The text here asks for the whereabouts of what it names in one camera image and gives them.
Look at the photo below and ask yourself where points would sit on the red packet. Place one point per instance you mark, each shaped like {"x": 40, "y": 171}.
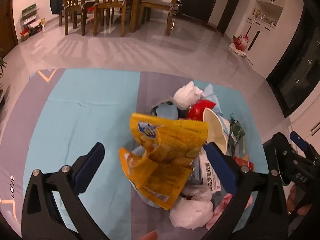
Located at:
{"x": 244, "y": 161}

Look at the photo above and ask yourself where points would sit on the white plastic bag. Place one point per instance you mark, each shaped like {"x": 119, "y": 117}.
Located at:
{"x": 187, "y": 96}
{"x": 194, "y": 209}

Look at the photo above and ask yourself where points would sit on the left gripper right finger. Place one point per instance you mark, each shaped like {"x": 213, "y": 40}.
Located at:
{"x": 241, "y": 182}

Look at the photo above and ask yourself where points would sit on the red white gift bag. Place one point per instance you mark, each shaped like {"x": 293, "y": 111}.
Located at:
{"x": 239, "y": 44}

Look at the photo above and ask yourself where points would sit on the white shoe cabinet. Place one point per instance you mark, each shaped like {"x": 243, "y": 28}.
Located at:
{"x": 270, "y": 26}

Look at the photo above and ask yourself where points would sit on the black glass cabinet door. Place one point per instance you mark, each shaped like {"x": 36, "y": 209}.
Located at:
{"x": 297, "y": 72}

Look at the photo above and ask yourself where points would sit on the left hand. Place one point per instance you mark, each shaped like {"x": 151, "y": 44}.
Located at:
{"x": 153, "y": 235}

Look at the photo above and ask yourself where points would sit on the metal shoe rack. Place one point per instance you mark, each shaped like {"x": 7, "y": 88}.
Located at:
{"x": 177, "y": 5}

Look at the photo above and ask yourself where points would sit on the small shelf with boxes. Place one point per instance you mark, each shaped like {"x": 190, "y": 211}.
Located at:
{"x": 30, "y": 21}

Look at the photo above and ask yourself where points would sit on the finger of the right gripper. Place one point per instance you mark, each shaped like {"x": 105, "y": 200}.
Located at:
{"x": 308, "y": 150}

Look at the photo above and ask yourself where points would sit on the yellow chip bag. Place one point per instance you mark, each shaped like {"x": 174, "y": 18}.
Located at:
{"x": 170, "y": 146}

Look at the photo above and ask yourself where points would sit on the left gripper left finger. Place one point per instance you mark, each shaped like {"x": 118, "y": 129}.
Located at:
{"x": 41, "y": 218}

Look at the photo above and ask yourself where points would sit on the right hand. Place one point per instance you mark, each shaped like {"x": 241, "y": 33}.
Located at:
{"x": 292, "y": 201}

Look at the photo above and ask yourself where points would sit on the white paper cup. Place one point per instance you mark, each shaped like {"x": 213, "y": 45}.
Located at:
{"x": 216, "y": 129}

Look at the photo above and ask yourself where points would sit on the green potted plant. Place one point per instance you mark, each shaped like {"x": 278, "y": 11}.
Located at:
{"x": 3, "y": 65}

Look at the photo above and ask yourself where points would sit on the dark green snack wrapper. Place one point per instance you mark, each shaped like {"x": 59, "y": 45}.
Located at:
{"x": 236, "y": 139}

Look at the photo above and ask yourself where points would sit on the blue patterned rug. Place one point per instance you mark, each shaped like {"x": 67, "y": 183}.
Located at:
{"x": 60, "y": 115}

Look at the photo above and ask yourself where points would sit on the white drawer cabinet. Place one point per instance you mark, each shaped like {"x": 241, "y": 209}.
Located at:
{"x": 307, "y": 125}

